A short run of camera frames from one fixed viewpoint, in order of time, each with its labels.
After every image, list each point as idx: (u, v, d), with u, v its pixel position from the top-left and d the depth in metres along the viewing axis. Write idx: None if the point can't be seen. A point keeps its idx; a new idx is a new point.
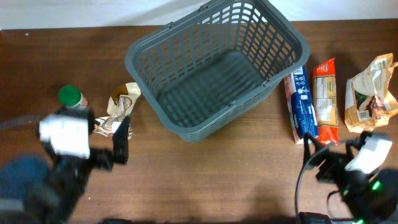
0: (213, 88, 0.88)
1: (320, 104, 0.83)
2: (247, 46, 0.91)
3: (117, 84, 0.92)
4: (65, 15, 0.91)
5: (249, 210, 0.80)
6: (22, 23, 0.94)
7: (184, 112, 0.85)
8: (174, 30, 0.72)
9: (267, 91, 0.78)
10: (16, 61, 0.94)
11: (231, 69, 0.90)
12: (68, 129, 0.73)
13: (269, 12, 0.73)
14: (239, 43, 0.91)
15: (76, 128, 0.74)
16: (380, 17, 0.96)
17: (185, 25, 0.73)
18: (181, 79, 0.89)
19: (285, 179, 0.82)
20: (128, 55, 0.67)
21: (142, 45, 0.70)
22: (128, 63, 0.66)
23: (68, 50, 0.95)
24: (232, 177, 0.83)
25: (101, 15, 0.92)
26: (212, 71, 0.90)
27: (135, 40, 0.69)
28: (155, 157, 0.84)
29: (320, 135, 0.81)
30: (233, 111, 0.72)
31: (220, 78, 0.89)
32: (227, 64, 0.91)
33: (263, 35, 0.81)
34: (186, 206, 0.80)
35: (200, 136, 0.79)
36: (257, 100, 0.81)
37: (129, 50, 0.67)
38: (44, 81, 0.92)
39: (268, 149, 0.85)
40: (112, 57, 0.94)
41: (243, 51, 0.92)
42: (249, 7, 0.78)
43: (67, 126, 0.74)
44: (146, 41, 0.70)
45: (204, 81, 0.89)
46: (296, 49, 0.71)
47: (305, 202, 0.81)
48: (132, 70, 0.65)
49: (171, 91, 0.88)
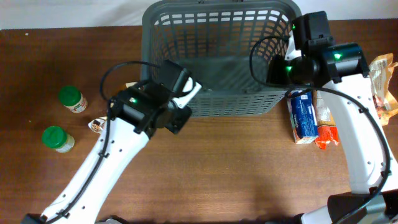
0: (215, 75, 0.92)
1: (321, 103, 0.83)
2: (269, 53, 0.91)
3: (117, 84, 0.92)
4: (66, 16, 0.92)
5: (249, 210, 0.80)
6: (22, 23, 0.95)
7: None
8: (194, 8, 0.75)
9: (255, 104, 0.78)
10: (16, 61, 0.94)
11: (242, 68, 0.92)
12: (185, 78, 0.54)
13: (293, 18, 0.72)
14: (262, 48, 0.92)
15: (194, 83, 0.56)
16: (376, 18, 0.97)
17: (216, 8, 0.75)
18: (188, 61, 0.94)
19: (285, 178, 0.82)
20: (143, 23, 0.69)
21: (160, 9, 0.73)
22: (144, 22, 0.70)
23: (68, 50, 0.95)
24: (233, 177, 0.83)
25: (102, 15, 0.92)
26: (219, 64, 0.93)
27: (156, 3, 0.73)
28: (156, 157, 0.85)
29: (320, 135, 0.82)
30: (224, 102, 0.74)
31: (227, 71, 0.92)
32: (242, 63, 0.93)
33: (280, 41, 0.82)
34: (186, 206, 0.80)
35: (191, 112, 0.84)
36: (245, 107, 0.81)
37: (147, 10, 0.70)
38: (44, 81, 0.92)
39: (268, 149, 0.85)
40: (112, 56, 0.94)
41: (265, 56, 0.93)
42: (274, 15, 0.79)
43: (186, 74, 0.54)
44: (166, 6, 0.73)
45: (209, 69, 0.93)
46: None
47: (305, 202, 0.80)
48: (146, 35, 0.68)
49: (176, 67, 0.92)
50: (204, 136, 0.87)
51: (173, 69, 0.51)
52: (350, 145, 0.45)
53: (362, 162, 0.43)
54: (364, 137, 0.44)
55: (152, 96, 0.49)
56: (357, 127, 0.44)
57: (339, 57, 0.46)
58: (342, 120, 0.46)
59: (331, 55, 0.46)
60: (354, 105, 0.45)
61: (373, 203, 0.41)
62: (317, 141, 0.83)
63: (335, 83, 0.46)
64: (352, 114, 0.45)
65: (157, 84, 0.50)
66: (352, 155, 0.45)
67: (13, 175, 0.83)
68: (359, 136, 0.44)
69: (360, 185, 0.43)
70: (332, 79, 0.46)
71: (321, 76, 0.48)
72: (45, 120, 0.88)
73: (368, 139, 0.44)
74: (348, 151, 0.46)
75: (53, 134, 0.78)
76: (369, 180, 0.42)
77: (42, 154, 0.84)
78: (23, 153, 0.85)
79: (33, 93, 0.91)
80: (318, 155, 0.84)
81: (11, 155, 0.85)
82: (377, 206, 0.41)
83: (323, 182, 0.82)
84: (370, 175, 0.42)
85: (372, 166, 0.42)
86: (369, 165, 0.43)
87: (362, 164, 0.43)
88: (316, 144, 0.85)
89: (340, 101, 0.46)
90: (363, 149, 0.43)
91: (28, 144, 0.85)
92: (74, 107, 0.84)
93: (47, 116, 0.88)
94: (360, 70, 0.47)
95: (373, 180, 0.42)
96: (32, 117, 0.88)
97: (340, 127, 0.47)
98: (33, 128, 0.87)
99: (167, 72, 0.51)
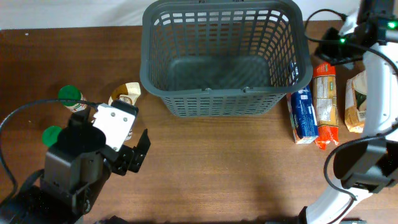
0: (215, 74, 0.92)
1: (321, 104, 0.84)
2: (269, 53, 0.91)
3: (117, 84, 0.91)
4: (66, 16, 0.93)
5: (249, 210, 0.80)
6: (23, 23, 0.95)
7: (180, 85, 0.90)
8: (193, 7, 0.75)
9: (254, 104, 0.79)
10: (16, 61, 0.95)
11: (242, 68, 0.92)
12: (113, 119, 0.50)
13: (293, 19, 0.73)
14: (262, 48, 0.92)
15: (124, 118, 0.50)
16: None
17: (216, 7, 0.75)
18: (188, 60, 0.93)
19: (285, 178, 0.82)
20: (144, 28, 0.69)
21: (159, 8, 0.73)
22: (145, 22, 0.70)
23: (68, 50, 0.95)
24: (233, 177, 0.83)
25: (103, 15, 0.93)
26: (219, 62, 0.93)
27: (155, 2, 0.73)
28: (156, 157, 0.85)
29: (319, 135, 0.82)
30: (224, 101, 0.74)
31: (227, 70, 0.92)
32: (241, 63, 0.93)
33: (282, 41, 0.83)
34: (186, 206, 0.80)
35: (190, 112, 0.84)
36: (244, 107, 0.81)
37: (147, 10, 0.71)
38: (43, 81, 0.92)
39: (268, 149, 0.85)
40: (112, 56, 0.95)
41: (265, 56, 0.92)
42: (275, 15, 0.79)
43: (114, 113, 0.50)
44: (165, 5, 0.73)
45: (208, 68, 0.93)
46: (299, 66, 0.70)
47: (305, 202, 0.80)
48: (145, 35, 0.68)
49: (176, 66, 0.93)
50: (204, 136, 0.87)
51: (64, 158, 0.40)
52: (374, 94, 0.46)
53: (379, 113, 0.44)
54: (388, 94, 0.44)
55: (48, 205, 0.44)
56: (388, 86, 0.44)
57: (392, 27, 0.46)
58: (375, 74, 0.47)
59: (386, 23, 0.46)
60: (390, 69, 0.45)
61: (375, 144, 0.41)
62: (317, 141, 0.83)
63: (380, 45, 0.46)
64: (385, 73, 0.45)
65: (51, 182, 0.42)
66: (372, 104, 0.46)
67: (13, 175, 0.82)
68: (386, 93, 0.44)
69: (371, 127, 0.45)
70: (379, 41, 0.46)
71: (370, 39, 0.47)
72: (44, 120, 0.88)
73: (393, 95, 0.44)
74: (370, 100, 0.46)
75: (53, 134, 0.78)
76: (379, 126, 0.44)
77: (42, 154, 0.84)
78: (23, 153, 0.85)
79: (32, 93, 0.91)
80: (318, 155, 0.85)
81: (10, 156, 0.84)
82: (378, 149, 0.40)
83: (323, 182, 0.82)
84: (381, 123, 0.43)
85: (387, 117, 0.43)
86: (385, 116, 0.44)
87: (378, 114, 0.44)
88: (316, 144, 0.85)
89: (379, 62, 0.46)
90: (385, 102, 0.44)
91: (27, 144, 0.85)
92: (74, 107, 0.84)
93: (47, 117, 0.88)
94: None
95: (385, 126, 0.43)
96: (32, 117, 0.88)
97: (369, 80, 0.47)
98: (33, 128, 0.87)
99: (55, 165, 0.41)
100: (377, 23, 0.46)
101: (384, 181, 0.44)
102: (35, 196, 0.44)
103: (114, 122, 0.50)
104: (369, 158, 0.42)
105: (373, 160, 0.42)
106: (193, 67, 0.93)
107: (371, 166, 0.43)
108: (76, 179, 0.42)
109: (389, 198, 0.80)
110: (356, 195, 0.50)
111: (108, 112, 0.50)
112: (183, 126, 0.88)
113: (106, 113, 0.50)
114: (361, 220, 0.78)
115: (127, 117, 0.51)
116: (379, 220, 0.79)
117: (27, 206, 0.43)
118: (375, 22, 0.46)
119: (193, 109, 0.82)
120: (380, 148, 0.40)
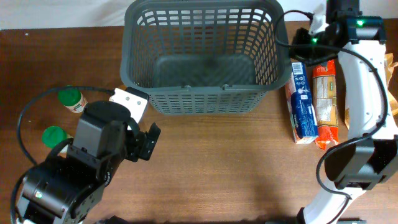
0: (201, 71, 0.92)
1: (321, 104, 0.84)
2: (255, 51, 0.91)
3: (117, 83, 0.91)
4: (65, 15, 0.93)
5: (249, 210, 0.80)
6: (22, 22, 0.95)
7: (166, 83, 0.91)
8: (177, 5, 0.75)
9: (237, 102, 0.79)
10: (15, 60, 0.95)
11: (227, 67, 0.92)
12: (129, 102, 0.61)
13: (276, 17, 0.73)
14: (248, 47, 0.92)
15: (138, 102, 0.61)
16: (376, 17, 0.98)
17: (198, 5, 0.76)
18: (178, 59, 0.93)
19: (285, 178, 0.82)
20: (125, 24, 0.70)
21: (141, 5, 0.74)
22: (127, 18, 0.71)
23: (66, 50, 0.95)
24: (233, 177, 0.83)
25: (102, 15, 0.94)
26: (207, 61, 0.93)
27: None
28: (156, 157, 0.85)
29: (319, 135, 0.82)
30: (207, 98, 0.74)
31: (214, 69, 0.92)
32: (227, 62, 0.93)
33: (266, 39, 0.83)
34: (186, 206, 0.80)
35: (176, 110, 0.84)
36: (227, 106, 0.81)
37: (129, 8, 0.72)
38: (41, 81, 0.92)
39: (268, 149, 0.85)
40: (112, 56, 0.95)
41: (251, 55, 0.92)
42: (259, 14, 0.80)
43: (129, 98, 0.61)
44: (147, 2, 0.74)
45: (195, 66, 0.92)
46: (279, 65, 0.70)
47: (305, 201, 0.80)
48: (126, 34, 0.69)
49: (165, 65, 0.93)
50: (204, 136, 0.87)
51: (95, 124, 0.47)
52: (354, 93, 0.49)
53: (362, 112, 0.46)
54: (367, 92, 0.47)
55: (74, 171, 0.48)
56: (365, 86, 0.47)
57: (360, 24, 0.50)
58: (354, 76, 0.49)
59: (354, 23, 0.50)
60: (365, 70, 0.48)
61: (362, 144, 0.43)
62: (317, 141, 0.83)
63: (352, 44, 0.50)
64: (361, 71, 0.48)
65: (80, 147, 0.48)
66: (354, 103, 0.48)
67: (13, 175, 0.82)
68: (365, 92, 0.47)
69: (356, 130, 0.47)
70: (351, 40, 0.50)
71: (343, 39, 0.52)
72: (44, 120, 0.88)
73: (372, 94, 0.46)
74: (352, 102, 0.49)
75: (53, 134, 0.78)
76: (365, 126, 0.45)
77: (42, 153, 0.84)
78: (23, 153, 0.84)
79: (32, 93, 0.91)
80: (318, 155, 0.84)
81: (10, 155, 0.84)
82: (367, 148, 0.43)
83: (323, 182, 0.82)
84: (365, 122, 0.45)
85: (370, 116, 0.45)
86: (368, 115, 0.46)
87: (361, 114, 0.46)
88: (316, 144, 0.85)
89: (355, 64, 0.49)
90: (365, 100, 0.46)
91: (27, 144, 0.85)
92: (74, 107, 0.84)
93: (47, 116, 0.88)
94: (377, 38, 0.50)
95: (369, 125, 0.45)
96: (32, 117, 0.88)
97: (349, 83, 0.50)
98: (33, 128, 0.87)
99: (86, 130, 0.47)
100: (346, 23, 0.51)
101: (375, 178, 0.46)
102: (60, 163, 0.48)
103: (130, 104, 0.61)
104: (360, 159, 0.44)
105: (364, 160, 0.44)
106: (180, 66, 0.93)
107: (362, 165, 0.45)
108: (104, 144, 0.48)
109: (390, 198, 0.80)
110: (351, 193, 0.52)
111: (124, 98, 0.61)
112: (183, 126, 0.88)
113: (122, 99, 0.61)
114: (361, 220, 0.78)
115: (142, 101, 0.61)
116: (380, 220, 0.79)
117: (55, 168, 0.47)
118: (344, 22, 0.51)
119: (183, 107, 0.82)
120: (370, 147, 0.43)
